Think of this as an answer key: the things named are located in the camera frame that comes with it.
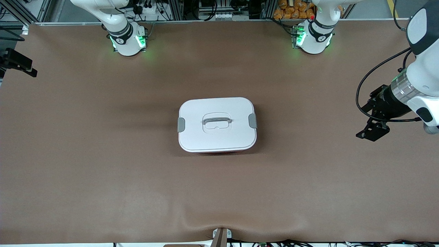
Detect white box lid grey clips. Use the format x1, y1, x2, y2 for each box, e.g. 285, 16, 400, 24
177, 97, 258, 153

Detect pile of orange items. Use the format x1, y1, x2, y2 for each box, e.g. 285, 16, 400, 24
273, 0, 317, 20

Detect white power strip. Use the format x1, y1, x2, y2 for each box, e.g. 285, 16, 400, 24
139, 5, 162, 22

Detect brown table cover mat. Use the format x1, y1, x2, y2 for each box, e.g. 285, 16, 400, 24
0, 20, 439, 245

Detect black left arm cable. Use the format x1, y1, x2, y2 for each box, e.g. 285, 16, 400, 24
356, 0, 420, 123

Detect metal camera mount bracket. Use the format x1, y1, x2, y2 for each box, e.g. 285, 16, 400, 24
211, 227, 233, 247

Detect aluminium table edge rail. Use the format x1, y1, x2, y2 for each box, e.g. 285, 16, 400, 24
33, 19, 410, 26

